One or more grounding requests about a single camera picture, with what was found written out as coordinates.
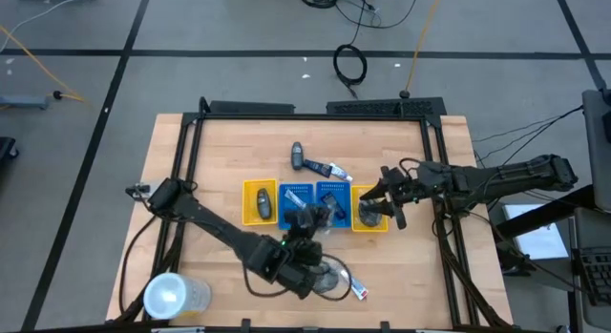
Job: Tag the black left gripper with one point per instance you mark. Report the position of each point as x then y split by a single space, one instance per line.
308 223

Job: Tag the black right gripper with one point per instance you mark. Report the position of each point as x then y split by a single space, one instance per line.
427 182

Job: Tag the bagged black mesh sponge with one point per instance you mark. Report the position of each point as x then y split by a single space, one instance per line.
370 219

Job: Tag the navy blue squeeze tube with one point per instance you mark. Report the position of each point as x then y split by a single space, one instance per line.
317 167
336 206

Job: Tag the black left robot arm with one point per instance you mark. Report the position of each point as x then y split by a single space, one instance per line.
215 223

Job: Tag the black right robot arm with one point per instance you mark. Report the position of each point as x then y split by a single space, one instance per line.
515 175

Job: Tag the blue plastic basket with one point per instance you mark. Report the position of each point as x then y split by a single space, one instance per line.
282 214
329 185

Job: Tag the yellow plastic basket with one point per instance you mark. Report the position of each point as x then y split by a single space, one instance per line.
354 218
248 214

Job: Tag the black vented box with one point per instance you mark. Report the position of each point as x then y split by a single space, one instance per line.
382 107

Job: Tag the black flat box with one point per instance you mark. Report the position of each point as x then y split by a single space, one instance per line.
250 107

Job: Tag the white panel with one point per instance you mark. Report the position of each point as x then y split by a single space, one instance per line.
539 237

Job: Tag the black stand beam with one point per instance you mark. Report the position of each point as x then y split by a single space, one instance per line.
549 211

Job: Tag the grey desk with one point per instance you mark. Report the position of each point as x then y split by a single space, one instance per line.
587 228

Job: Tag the grey cart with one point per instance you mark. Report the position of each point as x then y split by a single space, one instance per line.
599 147

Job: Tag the black keyboard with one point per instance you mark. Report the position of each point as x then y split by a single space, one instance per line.
596 276

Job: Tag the grey stand base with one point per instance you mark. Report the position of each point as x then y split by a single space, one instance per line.
24 102

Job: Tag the black caster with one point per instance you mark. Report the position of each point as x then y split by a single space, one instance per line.
7 147

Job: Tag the black table frame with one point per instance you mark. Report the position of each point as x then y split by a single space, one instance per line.
310 117

